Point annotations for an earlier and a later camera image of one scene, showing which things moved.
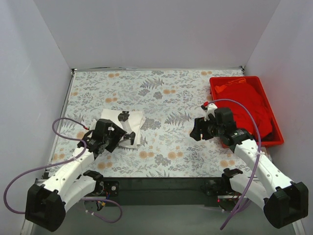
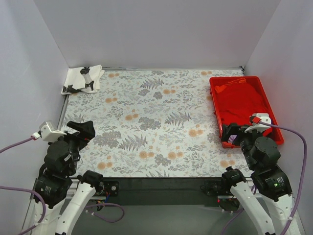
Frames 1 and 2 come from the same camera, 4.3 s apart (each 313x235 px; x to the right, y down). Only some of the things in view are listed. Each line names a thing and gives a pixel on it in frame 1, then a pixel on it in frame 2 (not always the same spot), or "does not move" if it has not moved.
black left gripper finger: (116, 134) → (87, 131)
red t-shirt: (246, 93) does not move
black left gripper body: (119, 133) → (75, 136)
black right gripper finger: (200, 128) → (232, 129)
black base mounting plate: (159, 192) does not move
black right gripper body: (201, 128) → (236, 133)
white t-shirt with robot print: (130, 122) → (85, 79)
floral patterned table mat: (169, 99) does not move
